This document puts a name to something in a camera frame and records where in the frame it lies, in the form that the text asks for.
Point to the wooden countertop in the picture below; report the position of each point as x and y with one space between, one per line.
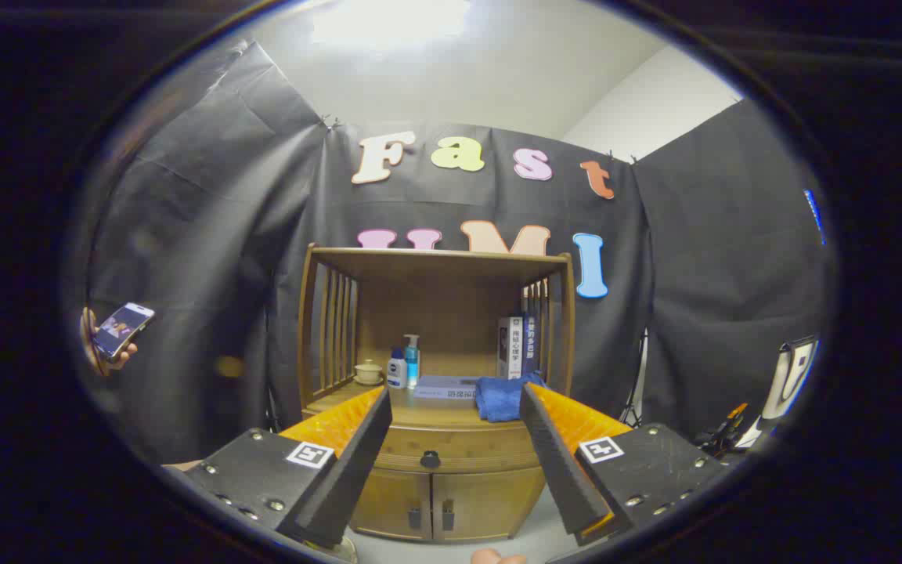
435 411

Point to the dark blue standing book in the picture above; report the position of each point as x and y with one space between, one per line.
531 345

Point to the smartphone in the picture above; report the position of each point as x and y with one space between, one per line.
122 327

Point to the wooden cabinet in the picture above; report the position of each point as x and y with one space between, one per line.
451 305

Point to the blue folded towel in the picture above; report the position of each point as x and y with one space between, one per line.
498 399

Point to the blue pump bottle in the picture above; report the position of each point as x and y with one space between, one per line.
413 364

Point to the cream lidded teacup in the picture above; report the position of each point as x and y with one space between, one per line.
368 373

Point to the wooden cabinet door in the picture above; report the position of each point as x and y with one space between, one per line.
392 501
490 501

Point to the black tripod stand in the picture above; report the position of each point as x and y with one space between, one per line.
639 384

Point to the orange black tool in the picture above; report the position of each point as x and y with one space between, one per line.
729 427

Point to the white bottle blue cap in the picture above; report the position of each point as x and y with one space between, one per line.
396 374

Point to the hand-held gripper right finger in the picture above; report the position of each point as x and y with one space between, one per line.
564 470

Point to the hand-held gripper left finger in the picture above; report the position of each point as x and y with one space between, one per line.
341 486

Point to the white book lying flat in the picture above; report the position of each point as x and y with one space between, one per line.
447 386

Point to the grey standing book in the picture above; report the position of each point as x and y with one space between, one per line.
509 348

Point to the person's foot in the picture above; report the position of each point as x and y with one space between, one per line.
498 558

